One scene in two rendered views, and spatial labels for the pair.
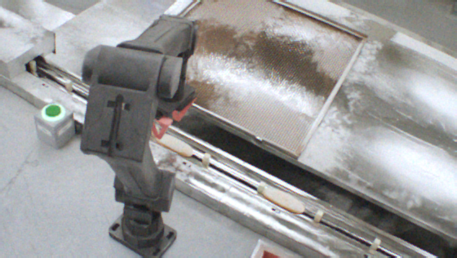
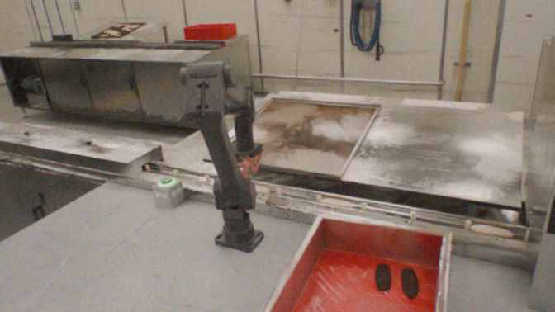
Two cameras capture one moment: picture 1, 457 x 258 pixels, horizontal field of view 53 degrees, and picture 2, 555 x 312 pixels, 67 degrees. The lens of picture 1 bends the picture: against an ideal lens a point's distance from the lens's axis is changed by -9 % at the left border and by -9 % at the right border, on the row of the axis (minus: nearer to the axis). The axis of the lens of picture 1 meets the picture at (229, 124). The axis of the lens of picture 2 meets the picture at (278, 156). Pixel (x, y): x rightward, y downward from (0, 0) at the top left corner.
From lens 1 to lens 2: 0.47 m
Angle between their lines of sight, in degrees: 20
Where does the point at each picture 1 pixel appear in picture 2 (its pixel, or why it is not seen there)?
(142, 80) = (214, 71)
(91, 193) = (200, 225)
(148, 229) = (242, 224)
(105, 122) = (196, 96)
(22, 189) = (147, 233)
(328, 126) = (360, 158)
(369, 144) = (392, 162)
